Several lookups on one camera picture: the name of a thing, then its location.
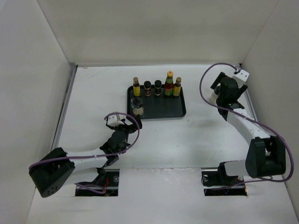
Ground black plastic tray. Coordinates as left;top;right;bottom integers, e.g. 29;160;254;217
140;85;186;119

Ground aluminium table rail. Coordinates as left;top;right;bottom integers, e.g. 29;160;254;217
235;63;271;164
48;63;78;153

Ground small yellow-label bottle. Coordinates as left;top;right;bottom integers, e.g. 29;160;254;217
133;77;141;97
172;77;182;97

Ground small brown spice jar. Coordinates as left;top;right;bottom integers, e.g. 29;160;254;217
144;81;151;97

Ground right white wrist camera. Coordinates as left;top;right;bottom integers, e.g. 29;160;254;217
232;69;249;85

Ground tall green sauce bottle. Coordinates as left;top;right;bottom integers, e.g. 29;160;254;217
164;71;173;97

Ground purple cable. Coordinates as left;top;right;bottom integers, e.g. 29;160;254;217
199;62;295;190
28;112;141;194

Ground white shaker black cap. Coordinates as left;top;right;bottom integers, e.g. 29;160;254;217
131;97;144;116
209;86;220;105

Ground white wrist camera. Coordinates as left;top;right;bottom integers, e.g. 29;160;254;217
232;69;249;85
104;113;123;127

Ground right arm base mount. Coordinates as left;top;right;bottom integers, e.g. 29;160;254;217
201;169;247;196

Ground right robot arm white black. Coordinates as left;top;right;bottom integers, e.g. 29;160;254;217
211;72;286;186

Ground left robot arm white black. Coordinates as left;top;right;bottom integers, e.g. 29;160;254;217
28;112;142;198

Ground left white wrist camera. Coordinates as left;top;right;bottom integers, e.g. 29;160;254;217
104;113;123;127

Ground small dark spice jar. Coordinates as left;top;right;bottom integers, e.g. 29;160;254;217
154;80;162;96

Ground right aluminium table rail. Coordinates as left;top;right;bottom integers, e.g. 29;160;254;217
235;63;271;164

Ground left aluminium table rail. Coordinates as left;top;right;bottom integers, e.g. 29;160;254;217
48;63;78;153

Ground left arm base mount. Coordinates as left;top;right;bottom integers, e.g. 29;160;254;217
75;169;120;197

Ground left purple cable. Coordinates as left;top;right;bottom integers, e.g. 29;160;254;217
28;112;141;194

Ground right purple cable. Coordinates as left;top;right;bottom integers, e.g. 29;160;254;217
199;62;295;190

